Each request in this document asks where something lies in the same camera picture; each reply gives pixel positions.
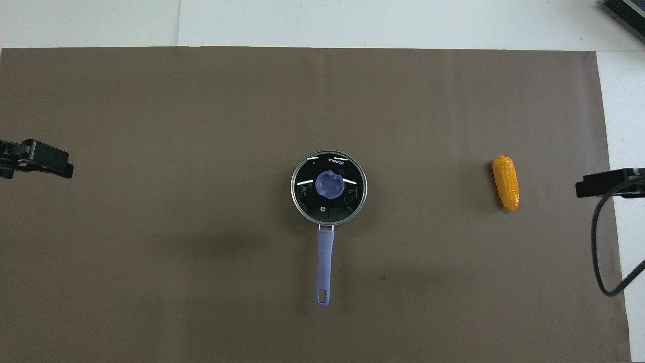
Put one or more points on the yellow corn cob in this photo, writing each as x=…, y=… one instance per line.
x=506, y=182

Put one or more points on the glass lid with purple knob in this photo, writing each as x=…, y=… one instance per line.
x=330, y=184

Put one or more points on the brown table mat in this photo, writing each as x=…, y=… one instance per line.
x=151, y=126

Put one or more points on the grey ribbed device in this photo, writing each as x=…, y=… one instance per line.
x=627, y=11

